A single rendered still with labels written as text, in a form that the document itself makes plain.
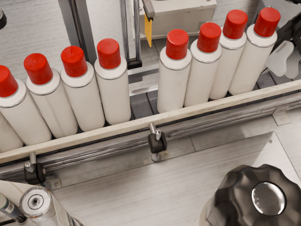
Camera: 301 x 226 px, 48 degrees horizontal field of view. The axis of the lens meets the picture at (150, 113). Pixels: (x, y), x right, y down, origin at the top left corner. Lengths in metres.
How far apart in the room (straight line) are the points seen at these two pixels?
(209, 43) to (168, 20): 0.30
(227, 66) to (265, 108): 0.16
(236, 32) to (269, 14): 0.06
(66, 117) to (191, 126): 0.24
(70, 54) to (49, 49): 0.36
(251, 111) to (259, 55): 0.15
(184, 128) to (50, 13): 0.48
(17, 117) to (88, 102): 0.11
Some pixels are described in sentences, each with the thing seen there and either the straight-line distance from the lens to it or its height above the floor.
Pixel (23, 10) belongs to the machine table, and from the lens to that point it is 0.97.
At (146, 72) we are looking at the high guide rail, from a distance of 0.62.
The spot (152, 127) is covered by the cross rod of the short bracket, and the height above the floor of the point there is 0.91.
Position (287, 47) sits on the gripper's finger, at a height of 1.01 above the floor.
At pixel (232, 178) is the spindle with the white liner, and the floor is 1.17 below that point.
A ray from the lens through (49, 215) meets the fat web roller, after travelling 0.43.
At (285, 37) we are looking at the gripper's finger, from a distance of 0.64.
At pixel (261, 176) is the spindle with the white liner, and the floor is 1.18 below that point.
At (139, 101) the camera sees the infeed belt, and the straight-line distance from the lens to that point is 0.68.
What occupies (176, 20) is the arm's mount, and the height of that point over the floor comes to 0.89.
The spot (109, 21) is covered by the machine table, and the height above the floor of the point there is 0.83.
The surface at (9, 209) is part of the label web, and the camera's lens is 0.55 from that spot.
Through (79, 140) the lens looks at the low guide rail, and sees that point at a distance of 0.62.
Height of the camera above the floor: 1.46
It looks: 60 degrees down
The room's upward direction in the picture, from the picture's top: 1 degrees clockwise
